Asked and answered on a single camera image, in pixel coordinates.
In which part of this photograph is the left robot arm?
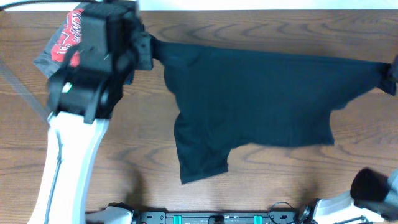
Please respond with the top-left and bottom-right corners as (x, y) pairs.
(29, 1), (153, 223)

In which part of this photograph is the black t-shirt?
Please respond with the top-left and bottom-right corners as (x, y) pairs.
(151, 35), (393, 185)

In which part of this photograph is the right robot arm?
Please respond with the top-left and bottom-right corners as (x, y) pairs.
(283, 55), (397, 223)

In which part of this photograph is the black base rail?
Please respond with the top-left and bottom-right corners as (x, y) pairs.
(135, 210), (297, 224)

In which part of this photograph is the grey folded garment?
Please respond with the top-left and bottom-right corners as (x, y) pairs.
(34, 3), (85, 77)

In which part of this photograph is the red printed t-shirt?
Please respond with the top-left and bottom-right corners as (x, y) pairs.
(51, 8), (84, 62)

